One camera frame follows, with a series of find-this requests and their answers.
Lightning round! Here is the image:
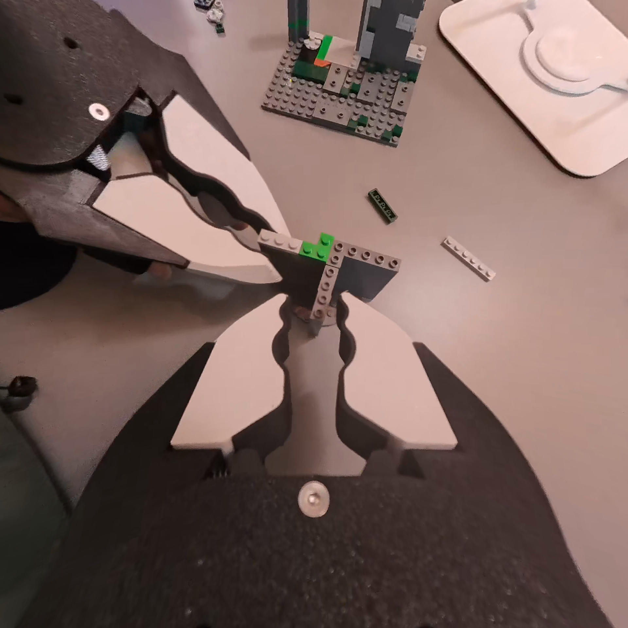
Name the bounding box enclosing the dark grey cross wall piece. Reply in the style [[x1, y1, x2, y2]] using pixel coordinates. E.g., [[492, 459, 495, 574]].
[[257, 230, 402, 339]]

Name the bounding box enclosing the small green corner plate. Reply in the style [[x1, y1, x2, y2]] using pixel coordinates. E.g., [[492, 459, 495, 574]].
[[299, 234, 335, 261]]

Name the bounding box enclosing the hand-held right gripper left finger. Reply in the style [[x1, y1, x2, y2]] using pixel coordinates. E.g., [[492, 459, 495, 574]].
[[170, 293, 294, 464]]

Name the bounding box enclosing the small black brick piece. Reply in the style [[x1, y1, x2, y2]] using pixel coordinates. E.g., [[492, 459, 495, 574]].
[[194, 0, 227, 36]]

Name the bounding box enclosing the grey brick build on baseplate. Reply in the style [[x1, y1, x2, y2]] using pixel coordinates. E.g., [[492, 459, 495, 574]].
[[261, 0, 427, 148]]

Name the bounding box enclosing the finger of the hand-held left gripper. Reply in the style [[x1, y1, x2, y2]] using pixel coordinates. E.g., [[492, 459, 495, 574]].
[[92, 174, 284, 285], [159, 92, 292, 253]]

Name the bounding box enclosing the long light grey plate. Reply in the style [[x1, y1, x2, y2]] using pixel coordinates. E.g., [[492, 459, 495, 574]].
[[442, 236, 496, 282]]

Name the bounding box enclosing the dark green plate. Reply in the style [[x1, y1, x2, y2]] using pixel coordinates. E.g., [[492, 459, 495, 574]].
[[367, 188, 398, 224]]

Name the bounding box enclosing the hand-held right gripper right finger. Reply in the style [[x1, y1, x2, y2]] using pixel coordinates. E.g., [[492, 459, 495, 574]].
[[337, 292, 459, 464]]

